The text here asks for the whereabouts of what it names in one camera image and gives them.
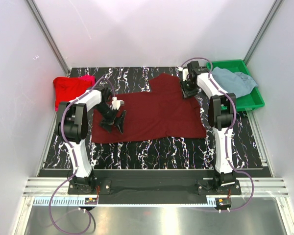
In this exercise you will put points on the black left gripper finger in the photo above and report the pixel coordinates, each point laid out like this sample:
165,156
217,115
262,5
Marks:
107,125
119,122

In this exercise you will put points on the light blue t-shirt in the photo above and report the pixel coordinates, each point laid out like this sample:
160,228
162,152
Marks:
234,82

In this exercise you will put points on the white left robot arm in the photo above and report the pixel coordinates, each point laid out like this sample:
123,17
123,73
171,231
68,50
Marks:
72,127

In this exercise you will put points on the folded pink t-shirt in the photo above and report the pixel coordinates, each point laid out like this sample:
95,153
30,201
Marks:
88,78

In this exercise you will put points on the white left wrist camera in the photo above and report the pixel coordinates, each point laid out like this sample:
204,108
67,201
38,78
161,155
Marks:
116,103

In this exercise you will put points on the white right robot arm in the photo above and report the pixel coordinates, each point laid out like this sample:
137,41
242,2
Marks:
221,118

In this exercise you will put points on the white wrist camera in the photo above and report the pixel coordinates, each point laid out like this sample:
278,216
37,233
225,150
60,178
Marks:
116,103
185,73

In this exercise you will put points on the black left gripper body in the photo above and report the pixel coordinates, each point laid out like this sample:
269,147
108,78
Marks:
109,114

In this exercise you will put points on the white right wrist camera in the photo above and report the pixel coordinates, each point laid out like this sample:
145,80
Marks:
185,73

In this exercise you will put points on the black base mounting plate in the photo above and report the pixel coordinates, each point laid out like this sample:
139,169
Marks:
199,186

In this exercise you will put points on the dark red t-shirt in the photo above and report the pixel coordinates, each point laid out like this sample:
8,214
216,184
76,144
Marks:
152,115

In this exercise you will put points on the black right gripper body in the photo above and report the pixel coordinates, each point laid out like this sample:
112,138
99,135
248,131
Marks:
189,89

